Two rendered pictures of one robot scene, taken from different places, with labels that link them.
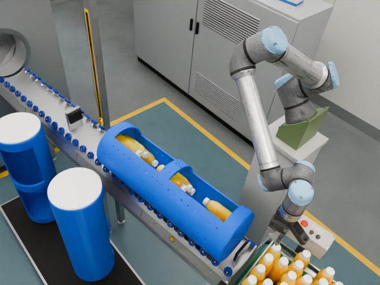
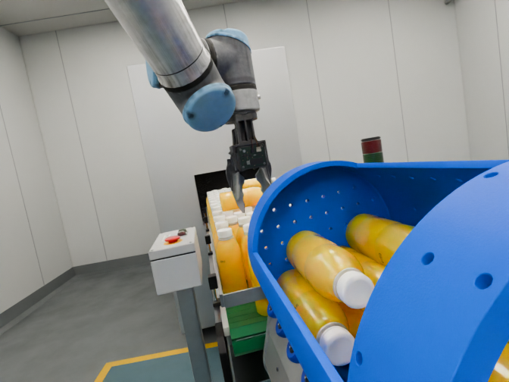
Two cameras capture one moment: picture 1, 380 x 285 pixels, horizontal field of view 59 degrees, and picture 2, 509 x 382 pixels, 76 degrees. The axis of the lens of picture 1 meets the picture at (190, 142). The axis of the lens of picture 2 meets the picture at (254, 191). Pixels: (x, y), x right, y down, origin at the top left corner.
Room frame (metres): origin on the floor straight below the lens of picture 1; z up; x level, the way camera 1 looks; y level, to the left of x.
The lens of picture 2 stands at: (1.32, 0.07, 1.26)
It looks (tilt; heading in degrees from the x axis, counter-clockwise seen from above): 6 degrees down; 225
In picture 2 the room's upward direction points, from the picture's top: 10 degrees counter-clockwise
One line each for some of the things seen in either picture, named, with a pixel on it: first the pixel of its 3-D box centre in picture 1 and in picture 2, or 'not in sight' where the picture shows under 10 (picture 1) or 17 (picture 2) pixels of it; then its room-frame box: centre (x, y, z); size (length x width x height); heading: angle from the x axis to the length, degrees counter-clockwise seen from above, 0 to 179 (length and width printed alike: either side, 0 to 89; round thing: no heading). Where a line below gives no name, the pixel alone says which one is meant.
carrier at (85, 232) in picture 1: (86, 230); not in sight; (1.03, 0.58, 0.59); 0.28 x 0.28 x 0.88
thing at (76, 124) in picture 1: (74, 119); not in sight; (1.58, 0.76, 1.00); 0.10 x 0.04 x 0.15; 144
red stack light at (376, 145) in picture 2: not in sight; (371, 146); (0.28, -0.41, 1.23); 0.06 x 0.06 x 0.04
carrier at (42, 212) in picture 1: (34, 173); not in sight; (1.42, 1.07, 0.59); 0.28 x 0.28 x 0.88
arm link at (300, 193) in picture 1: (297, 197); (229, 64); (0.81, -0.45, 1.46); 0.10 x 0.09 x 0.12; 163
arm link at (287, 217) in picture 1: (290, 211); (239, 105); (0.81, -0.44, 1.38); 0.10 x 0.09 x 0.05; 144
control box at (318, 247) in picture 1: (309, 235); (178, 256); (0.91, -0.65, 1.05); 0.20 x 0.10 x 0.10; 54
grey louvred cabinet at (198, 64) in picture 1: (209, 40); not in sight; (3.38, -0.08, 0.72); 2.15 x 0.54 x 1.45; 47
